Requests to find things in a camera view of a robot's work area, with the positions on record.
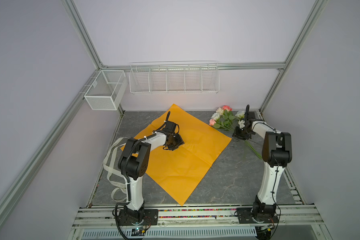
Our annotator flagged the aluminium mounting rail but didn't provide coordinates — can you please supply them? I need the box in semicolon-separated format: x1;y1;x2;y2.
72;205;324;229

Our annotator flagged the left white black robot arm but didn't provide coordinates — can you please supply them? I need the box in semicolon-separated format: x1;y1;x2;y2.
118;112;184;224

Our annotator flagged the orange yellow wrapping paper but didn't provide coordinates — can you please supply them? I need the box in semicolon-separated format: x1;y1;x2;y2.
147;104;232;206

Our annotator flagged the white vent grille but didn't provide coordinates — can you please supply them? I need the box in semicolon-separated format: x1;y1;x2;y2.
79;226;258;240

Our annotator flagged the white fake rose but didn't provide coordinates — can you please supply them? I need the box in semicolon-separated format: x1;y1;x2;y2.
211;112;262;159
235;111;246;121

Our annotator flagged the small white mesh basket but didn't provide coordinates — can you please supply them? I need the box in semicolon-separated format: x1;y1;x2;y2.
84;70;128;111

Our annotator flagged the small pink fake rose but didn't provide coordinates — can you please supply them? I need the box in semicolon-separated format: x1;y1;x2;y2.
209;119;230;131

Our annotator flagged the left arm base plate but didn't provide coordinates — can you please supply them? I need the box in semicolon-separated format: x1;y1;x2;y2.
117;207;159;226

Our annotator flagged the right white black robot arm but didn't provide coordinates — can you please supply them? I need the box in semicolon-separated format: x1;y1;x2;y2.
234;109;293;223

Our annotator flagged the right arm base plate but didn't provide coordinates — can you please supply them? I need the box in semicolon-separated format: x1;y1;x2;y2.
235;205;279;224

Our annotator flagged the cream printed ribbon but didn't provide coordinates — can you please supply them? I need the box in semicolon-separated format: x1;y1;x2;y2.
103;137;129;203

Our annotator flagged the long white wire basket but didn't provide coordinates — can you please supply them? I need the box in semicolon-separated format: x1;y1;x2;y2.
129;61;220;94

